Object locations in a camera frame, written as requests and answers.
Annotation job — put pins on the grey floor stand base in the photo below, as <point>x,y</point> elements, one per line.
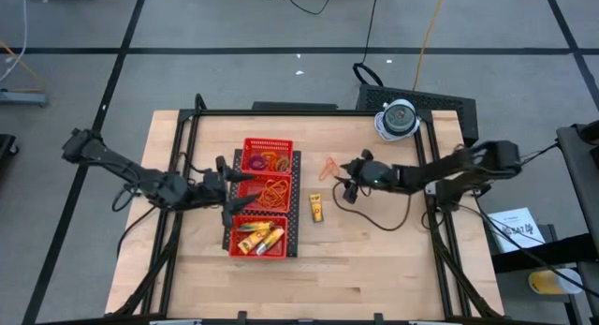
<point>23,98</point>

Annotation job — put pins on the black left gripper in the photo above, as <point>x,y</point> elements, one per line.
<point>208,191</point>

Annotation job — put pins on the purple rubber band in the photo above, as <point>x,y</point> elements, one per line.
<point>251,163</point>

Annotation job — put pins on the black perforated metal shelf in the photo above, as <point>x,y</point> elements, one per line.
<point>296,208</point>

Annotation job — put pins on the yellow snack packet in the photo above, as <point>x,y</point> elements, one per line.
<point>317,210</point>

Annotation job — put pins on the silver edge plate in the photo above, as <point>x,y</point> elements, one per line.
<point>175,322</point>
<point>435,322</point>

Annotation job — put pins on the yellow white roll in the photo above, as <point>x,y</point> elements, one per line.
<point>552,283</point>

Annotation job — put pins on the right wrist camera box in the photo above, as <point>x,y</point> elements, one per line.
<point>381,173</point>

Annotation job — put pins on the black side cart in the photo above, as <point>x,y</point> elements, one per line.
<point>575,175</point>

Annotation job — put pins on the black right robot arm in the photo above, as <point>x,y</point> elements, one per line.
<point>444,170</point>

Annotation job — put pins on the black equipment foot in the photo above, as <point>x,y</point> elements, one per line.
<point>7,149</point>

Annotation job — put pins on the black perforated computer case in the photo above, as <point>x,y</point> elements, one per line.
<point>444,105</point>

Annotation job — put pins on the green rubber band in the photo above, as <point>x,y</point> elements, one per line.
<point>287,164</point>

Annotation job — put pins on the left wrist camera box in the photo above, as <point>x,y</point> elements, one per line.
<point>172,190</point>

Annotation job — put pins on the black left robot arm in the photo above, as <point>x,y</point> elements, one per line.
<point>140,177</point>

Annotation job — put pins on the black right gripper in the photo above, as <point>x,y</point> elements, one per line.
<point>355,175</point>

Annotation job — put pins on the white paper sheet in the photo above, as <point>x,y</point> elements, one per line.
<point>515,229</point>

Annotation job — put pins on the black table edge clamp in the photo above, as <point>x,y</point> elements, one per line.
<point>242,316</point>
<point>378,317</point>

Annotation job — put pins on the black aluminium rig frame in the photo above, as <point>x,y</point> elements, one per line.
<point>327,113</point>

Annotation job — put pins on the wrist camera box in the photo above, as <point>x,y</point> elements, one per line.
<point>381,173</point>
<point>172,190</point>

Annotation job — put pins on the white cylindrical cup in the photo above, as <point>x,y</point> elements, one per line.
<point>399,120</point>

